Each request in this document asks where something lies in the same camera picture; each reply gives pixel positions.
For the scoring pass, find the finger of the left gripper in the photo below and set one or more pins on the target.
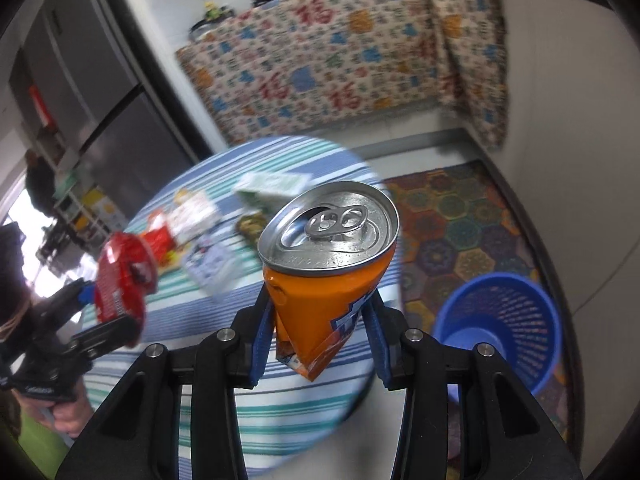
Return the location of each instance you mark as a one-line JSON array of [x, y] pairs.
[[104, 338], [54, 312]]

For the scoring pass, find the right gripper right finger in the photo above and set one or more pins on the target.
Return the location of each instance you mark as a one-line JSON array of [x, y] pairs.
[[505, 434]]

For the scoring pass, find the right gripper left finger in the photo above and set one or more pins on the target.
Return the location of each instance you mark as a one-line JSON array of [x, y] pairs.
[[135, 432]]

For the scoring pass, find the crushed red soda can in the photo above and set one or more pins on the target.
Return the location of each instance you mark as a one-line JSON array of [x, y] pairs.
[[127, 273]]

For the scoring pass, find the red snack wrapper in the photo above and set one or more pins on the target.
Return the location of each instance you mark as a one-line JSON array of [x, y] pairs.
[[159, 238]]

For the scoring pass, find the white silver snack wrapper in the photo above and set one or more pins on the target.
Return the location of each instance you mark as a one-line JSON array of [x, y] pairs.
[[210, 264]]

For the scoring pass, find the pink white paper box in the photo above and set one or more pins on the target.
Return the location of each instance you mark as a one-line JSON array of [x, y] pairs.
[[192, 214]]

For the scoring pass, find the crushed orange soda can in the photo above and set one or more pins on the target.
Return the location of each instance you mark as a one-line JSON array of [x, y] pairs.
[[323, 255]]

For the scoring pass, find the person's left hand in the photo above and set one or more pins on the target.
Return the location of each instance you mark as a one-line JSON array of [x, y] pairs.
[[65, 418]]

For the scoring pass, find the white storage shelf rack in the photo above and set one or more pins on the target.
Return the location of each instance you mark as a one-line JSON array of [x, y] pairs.
[[70, 186]]

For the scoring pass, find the yellow cardboard box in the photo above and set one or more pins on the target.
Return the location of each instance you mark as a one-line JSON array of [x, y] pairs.
[[104, 208]]

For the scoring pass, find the blue plastic waste basket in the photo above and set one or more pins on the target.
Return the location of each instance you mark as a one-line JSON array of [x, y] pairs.
[[516, 316]]

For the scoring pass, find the striped blue teal tablecloth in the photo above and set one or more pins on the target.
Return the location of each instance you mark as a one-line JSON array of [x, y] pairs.
[[285, 414]]

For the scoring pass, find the person in dark clothes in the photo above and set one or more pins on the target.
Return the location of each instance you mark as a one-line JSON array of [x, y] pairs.
[[39, 183]]

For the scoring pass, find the yellow gold snack wrapper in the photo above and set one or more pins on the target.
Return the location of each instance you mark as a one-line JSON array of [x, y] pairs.
[[250, 227]]

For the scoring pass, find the green white carton box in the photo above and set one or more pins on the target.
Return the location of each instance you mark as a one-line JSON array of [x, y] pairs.
[[270, 191]]

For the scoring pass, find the colourful hexagon floor mat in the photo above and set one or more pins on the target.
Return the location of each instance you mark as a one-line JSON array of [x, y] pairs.
[[456, 225]]

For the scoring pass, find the grey refrigerator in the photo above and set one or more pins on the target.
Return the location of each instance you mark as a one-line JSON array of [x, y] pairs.
[[111, 103]]

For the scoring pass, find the black pot with green item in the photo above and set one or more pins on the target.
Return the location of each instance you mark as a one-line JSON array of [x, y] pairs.
[[213, 16]]

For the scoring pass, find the patterned fu character cloth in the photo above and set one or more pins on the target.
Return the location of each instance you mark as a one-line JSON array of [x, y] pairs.
[[296, 65]]

